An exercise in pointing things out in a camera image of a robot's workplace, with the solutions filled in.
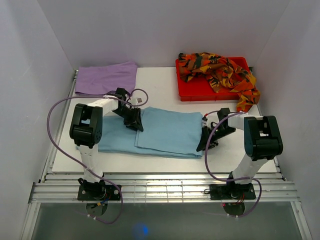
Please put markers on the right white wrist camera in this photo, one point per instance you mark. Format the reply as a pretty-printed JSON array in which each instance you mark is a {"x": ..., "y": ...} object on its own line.
[{"x": 205, "y": 119}]

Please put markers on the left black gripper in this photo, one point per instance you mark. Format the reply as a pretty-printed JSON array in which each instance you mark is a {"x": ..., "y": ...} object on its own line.
[{"x": 135, "y": 123}]

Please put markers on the light blue trousers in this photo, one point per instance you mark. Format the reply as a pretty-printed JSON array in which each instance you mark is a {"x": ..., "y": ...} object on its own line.
[{"x": 165, "y": 133}]

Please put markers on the orange camouflage trousers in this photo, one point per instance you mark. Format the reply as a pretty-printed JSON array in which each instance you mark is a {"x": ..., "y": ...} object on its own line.
[{"x": 222, "y": 74}]

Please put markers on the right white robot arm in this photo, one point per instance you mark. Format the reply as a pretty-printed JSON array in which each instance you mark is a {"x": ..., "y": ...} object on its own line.
[{"x": 262, "y": 142}]

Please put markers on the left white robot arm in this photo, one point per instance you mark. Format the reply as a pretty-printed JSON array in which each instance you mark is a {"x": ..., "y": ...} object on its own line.
[{"x": 86, "y": 130}]

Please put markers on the red plastic tray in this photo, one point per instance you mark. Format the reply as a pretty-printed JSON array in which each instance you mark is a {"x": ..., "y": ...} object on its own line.
[{"x": 198, "y": 89}]

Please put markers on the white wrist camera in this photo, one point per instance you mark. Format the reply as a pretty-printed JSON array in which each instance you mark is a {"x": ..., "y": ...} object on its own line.
[
  {"x": 136, "y": 101},
  {"x": 205, "y": 119}
]

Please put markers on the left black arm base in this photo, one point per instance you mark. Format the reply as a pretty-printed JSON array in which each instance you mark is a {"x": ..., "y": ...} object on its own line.
[{"x": 97, "y": 195}]

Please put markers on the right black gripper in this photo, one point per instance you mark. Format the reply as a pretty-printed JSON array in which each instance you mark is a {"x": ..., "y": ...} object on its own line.
[{"x": 204, "y": 137}]

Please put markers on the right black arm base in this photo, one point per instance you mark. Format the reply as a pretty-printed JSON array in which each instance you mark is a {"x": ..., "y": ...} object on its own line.
[{"x": 237, "y": 193}]

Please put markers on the aluminium rail frame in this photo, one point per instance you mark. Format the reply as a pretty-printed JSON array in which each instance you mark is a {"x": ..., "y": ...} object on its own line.
[{"x": 164, "y": 198}]

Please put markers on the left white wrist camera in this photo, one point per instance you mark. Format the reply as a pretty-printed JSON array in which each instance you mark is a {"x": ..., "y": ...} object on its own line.
[{"x": 136, "y": 101}]

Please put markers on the folded purple trousers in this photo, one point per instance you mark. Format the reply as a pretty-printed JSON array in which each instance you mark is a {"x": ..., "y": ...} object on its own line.
[{"x": 99, "y": 80}]

